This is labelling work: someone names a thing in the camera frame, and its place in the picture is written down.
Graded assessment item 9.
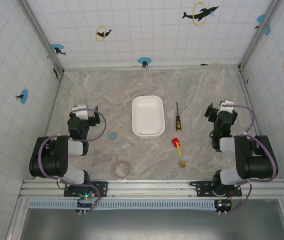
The black yellow screwdriver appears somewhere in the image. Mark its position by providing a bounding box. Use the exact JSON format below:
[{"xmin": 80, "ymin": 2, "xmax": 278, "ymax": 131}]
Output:
[{"xmin": 175, "ymin": 101, "xmax": 182, "ymax": 132}]

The red yellow toy screwdriver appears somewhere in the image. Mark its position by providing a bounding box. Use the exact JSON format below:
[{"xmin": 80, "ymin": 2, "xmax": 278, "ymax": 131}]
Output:
[{"xmin": 171, "ymin": 137, "xmax": 183, "ymax": 156}]

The white plastic bin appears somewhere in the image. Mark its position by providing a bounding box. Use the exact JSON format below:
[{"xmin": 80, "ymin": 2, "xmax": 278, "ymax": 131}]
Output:
[{"xmin": 131, "ymin": 95, "xmax": 166, "ymax": 140}]

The clear tape roll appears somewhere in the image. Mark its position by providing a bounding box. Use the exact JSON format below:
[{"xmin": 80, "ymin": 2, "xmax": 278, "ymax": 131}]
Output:
[{"xmin": 111, "ymin": 160, "xmax": 133, "ymax": 180}]

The left controller board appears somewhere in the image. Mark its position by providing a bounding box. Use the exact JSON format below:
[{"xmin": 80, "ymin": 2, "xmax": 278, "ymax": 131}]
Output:
[{"xmin": 75, "ymin": 192, "xmax": 98, "ymax": 215}]

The controller board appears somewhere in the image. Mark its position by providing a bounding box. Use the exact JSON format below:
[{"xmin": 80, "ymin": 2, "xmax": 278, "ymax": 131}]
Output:
[
  {"xmin": 213, "ymin": 198, "xmax": 233, "ymax": 215},
  {"xmin": 75, "ymin": 192, "xmax": 98, "ymax": 215}
]

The right controller board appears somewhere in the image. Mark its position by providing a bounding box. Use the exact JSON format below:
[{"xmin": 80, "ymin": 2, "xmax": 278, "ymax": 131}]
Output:
[{"xmin": 213, "ymin": 198, "xmax": 233, "ymax": 215}]

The purple left wrist cable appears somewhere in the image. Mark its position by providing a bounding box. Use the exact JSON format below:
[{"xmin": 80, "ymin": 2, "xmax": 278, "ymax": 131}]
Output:
[{"xmin": 81, "ymin": 108, "xmax": 108, "ymax": 143}]

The purple wrist cable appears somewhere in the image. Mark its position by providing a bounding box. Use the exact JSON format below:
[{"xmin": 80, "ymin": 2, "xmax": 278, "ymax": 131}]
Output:
[
  {"xmin": 222, "ymin": 104, "xmax": 255, "ymax": 135},
  {"xmin": 81, "ymin": 108, "xmax": 108, "ymax": 143}
]

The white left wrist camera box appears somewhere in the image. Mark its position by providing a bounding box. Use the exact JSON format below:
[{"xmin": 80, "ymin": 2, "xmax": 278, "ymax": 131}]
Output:
[{"xmin": 71, "ymin": 103, "xmax": 95, "ymax": 121}]

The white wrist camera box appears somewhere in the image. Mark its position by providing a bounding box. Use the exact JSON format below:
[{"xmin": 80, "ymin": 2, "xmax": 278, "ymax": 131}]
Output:
[
  {"xmin": 218, "ymin": 99, "xmax": 235, "ymax": 114},
  {"xmin": 71, "ymin": 103, "xmax": 95, "ymax": 121}
]

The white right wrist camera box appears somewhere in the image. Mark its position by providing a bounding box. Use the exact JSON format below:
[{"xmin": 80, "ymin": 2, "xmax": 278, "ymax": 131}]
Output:
[{"xmin": 218, "ymin": 99, "xmax": 235, "ymax": 114}]

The purple right wrist cable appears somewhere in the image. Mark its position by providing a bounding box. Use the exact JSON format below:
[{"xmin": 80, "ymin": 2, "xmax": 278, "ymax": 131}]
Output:
[{"xmin": 222, "ymin": 104, "xmax": 255, "ymax": 135}]

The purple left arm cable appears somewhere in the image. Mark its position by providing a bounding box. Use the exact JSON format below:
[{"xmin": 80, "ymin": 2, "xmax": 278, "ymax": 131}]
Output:
[{"xmin": 37, "ymin": 135, "xmax": 102, "ymax": 212}]

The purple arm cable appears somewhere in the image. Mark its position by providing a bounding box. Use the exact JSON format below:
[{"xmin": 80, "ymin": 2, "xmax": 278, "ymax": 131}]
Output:
[
  {"xmin": 37, "ymin": 135, "xmax": 102, "ymax": 212},
  {"xmin": 228, "ymin": 133, "xmax": 278, "ymax": 213}
]

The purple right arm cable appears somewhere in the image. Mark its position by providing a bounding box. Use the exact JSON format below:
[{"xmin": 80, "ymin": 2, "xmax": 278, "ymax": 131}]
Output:
[{"xmin": 228, "ymin": 133, "xmax": 278, "ymax": 213}]

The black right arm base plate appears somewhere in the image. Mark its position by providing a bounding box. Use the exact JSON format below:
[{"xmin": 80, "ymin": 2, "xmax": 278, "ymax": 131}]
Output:
[{"xmin": 189, "ymin": 180, "xmax": 243, "ymax": 198}]

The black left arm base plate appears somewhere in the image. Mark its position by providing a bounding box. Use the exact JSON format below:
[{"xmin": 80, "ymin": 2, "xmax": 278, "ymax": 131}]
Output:
[{"xmin": 63, "ymin": 180, "xmax": 109, "ymax": 198}]

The aluminium frame back bar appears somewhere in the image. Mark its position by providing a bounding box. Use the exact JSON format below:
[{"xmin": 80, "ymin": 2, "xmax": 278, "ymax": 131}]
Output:
[{"xmin": 61, "ymin": 63, "xmax": 241, "ymax": 72}]

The aluminium mounting rail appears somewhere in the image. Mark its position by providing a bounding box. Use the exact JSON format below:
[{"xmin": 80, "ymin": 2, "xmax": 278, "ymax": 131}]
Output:
[{"xmin": 18, "ymin": 178, "xmax": 284, "ymax": 200}]

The aluminium frame post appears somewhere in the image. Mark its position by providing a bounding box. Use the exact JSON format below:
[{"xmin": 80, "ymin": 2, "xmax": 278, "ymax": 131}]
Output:
[
  {"xmin": 237, "ymin": 0, "xmax": 283, "ymax": 71},
  {"xmin": 16, "ymin": 0, "xmax": 65, "ymax": 76}
]

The slotted grey cable duct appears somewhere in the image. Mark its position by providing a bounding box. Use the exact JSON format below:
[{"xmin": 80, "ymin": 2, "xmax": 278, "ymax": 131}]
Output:
[{"xmin": 28, "ymin": 199, "xmax": 233, "ymax": 210}]

